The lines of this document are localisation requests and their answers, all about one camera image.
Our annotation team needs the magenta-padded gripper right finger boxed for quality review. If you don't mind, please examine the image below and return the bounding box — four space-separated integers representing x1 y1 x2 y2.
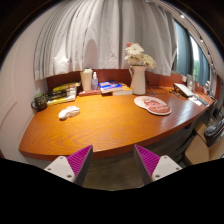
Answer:
134 144 183 186

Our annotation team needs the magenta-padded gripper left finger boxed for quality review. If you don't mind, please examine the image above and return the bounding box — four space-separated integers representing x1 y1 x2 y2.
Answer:
43 144 94 187

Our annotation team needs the white computer mouse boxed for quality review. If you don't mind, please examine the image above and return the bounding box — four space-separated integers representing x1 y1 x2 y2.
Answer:
58 105 81 121

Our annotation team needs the pink and red mouse pad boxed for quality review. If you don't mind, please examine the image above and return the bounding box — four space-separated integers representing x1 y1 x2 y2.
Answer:
133 95 172 117

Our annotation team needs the wooden chair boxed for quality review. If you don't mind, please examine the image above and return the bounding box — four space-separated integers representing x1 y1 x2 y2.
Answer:
183 133 224 167

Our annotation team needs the white and yellow book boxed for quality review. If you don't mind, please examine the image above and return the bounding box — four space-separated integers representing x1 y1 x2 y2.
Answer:
46 95 78 107

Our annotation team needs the red hardcover book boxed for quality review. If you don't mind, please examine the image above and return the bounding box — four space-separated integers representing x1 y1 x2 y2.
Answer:
77 89 102 98

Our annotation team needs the dark mug with green inside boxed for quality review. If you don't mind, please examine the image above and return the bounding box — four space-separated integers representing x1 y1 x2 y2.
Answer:
30 92 49 112

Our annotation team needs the black pen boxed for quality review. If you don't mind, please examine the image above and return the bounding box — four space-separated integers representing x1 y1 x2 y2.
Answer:
168 89 181 99

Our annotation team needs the orange paperback book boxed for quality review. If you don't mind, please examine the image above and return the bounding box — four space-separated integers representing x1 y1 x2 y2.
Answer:
111 83 134 97

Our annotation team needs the white paper sheet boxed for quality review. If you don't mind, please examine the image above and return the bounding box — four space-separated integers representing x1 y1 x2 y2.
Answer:
188 95 204 107

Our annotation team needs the white ceramic vase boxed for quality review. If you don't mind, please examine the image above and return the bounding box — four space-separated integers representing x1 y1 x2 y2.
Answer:
128 65 148 96

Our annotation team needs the clear sanitizer spray bottle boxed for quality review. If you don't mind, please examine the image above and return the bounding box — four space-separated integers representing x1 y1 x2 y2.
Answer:
91 71 100 91

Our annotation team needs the blue paperback book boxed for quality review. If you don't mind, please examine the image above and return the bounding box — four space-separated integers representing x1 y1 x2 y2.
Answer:
98 80 124 94

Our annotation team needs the white flower bouquet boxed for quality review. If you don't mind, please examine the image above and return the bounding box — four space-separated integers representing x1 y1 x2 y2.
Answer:
123 42 158 70

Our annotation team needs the window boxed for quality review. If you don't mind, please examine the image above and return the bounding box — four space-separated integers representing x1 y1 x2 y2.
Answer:
171 19 213 88

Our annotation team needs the white curtain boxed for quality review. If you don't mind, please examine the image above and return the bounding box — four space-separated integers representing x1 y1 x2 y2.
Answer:
33 0 178 81

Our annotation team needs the black cable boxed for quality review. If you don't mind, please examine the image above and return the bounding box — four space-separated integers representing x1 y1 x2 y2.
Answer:
145 77 158 95

